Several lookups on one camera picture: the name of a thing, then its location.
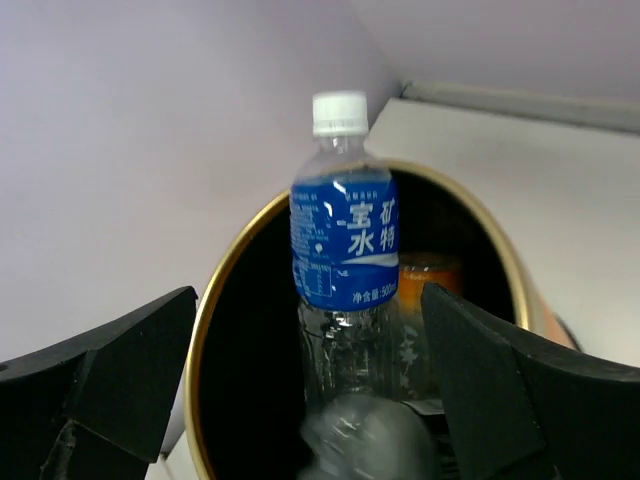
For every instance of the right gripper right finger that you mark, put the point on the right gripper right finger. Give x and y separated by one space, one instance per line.
520 406

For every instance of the dark blue label bottle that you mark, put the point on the dark blue label bottle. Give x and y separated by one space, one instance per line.
356 436

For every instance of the orange cylindrical bin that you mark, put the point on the orange cylindrical bin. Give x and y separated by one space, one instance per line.
244 387

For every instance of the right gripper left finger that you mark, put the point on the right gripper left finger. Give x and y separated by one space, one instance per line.
97 405

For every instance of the aluminium rail back edge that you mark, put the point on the aluminium rail back edge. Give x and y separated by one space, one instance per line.
609 115

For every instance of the blue label water bottle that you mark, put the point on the blue label water bottle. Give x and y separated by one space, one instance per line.
344 236

